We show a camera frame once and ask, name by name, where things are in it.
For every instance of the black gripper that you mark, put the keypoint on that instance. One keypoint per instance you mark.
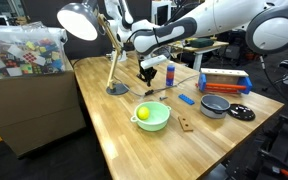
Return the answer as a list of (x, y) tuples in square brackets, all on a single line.
[(147, 73)]

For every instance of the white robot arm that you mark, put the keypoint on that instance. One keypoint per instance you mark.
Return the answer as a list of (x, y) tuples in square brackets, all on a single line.
[(217, 16)]

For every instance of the small metal screw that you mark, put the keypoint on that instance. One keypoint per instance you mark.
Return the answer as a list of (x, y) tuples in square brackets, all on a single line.
[(163, 98)]

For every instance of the blue bottle with red label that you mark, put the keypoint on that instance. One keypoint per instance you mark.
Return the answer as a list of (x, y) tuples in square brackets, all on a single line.
[(170, 75)]

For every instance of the yellow ball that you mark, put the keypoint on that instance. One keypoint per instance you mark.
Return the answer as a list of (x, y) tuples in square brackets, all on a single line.
[(143, 112)]

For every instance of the mint green bowl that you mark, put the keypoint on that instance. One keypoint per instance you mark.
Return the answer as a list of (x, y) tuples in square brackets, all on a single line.
[(157, 118)]

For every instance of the blue toy brick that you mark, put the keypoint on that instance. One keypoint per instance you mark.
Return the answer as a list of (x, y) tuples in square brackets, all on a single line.
[(186, 99)]

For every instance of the wooden block with two holes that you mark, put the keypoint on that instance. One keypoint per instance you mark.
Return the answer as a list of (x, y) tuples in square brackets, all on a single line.
[(185, 123)]

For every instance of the wooden background desk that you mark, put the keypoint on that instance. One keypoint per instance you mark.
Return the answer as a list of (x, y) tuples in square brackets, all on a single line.
[(200, 50)]

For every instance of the dark green case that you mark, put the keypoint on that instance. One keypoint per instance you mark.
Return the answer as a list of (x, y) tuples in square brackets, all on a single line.
[(201, 42)]

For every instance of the grey cooking pot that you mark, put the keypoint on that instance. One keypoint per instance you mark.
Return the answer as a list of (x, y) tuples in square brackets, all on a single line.
[(214, 108)]

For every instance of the wooden toy tool box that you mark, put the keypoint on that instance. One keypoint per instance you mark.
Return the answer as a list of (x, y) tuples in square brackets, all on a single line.
[(224, 80)]

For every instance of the black background equipment table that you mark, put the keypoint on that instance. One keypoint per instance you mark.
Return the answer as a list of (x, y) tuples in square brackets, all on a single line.
[(240, 50)]

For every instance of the black round pot lid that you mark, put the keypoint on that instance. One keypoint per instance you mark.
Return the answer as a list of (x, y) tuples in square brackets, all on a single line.
[(241, 112)]

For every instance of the large cardboard box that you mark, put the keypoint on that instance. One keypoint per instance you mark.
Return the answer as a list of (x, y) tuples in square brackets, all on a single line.
[(30, 106)]

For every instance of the clear bin of puzzle cubes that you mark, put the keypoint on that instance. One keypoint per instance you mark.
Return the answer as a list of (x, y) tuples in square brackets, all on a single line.
[(24, 56)]

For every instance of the black pegboard cart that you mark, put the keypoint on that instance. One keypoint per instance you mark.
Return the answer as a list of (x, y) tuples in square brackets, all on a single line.
[(284, 150)]

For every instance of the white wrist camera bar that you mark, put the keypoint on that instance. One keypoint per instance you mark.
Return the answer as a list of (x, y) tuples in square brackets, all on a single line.
[(154, 62)]

